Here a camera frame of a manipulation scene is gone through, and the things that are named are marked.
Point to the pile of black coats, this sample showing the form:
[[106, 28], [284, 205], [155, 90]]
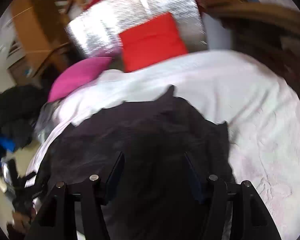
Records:
[[12, 110]]

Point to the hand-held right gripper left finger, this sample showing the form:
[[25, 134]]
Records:
[[113, 175]]

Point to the pink pillow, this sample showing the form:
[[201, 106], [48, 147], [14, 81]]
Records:
[[77, 77]]

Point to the silver foil insulation panel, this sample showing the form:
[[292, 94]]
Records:
[[140, 2]]

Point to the grey garment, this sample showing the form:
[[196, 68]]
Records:
[[45, 122]]

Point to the black knitted garment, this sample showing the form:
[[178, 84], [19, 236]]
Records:
[[140, 130]]

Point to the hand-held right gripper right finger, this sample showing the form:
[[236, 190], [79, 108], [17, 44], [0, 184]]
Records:
[[193, 177]]

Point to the white bed sheet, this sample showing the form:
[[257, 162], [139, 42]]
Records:
[[240, 92]]

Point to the red pillow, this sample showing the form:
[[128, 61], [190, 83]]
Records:
[[152, 42]]

